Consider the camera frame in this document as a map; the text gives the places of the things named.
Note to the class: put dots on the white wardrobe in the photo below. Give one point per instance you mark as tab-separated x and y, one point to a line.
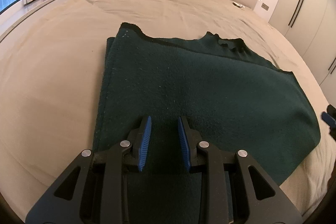
315	3

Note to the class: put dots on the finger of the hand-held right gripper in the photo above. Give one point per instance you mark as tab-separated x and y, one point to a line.
327	118

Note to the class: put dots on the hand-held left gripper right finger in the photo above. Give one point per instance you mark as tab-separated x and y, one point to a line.
183	142

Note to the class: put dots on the white window ledge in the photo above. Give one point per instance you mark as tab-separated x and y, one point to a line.
34	10

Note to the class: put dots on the dark green sweater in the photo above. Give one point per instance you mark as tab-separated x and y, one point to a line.
197	82

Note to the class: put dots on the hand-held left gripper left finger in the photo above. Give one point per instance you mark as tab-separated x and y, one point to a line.
144	142

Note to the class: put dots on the brass wall socket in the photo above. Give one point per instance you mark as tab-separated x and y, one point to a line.
265	6

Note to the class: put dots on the small white object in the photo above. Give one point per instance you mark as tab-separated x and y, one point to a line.
238	5

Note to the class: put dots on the bed with beige sheet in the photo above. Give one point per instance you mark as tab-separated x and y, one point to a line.
52	56

